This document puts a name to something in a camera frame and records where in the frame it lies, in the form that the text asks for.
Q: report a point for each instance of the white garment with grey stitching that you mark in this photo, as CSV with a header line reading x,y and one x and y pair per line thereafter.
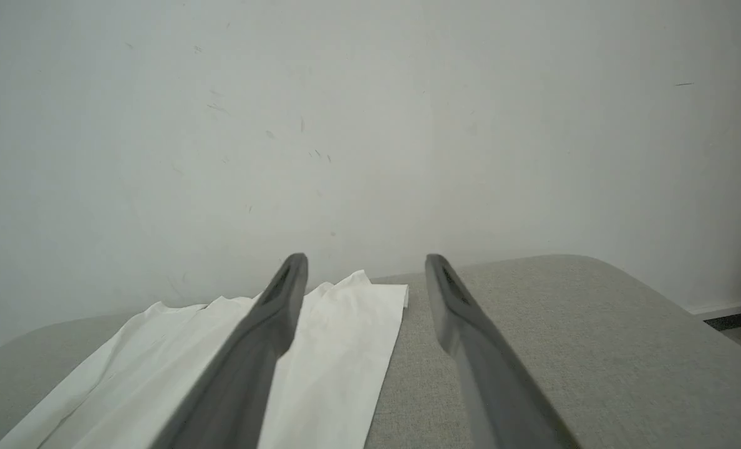
x,y
333,349

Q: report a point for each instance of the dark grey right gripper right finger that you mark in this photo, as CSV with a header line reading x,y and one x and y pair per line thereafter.
x,y
489,386

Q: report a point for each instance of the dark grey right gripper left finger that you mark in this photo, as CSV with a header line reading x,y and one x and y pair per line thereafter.
x,y
246,374

